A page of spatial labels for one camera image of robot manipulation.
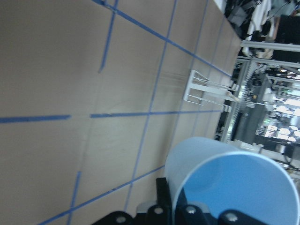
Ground light blue ikea cup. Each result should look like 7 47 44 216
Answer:
164 137 300 225

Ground white wire cup rack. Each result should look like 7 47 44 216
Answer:
183 70 240 113

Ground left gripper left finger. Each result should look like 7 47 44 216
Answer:
156 177 172 225

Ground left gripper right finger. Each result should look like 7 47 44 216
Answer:
174 189 193 225

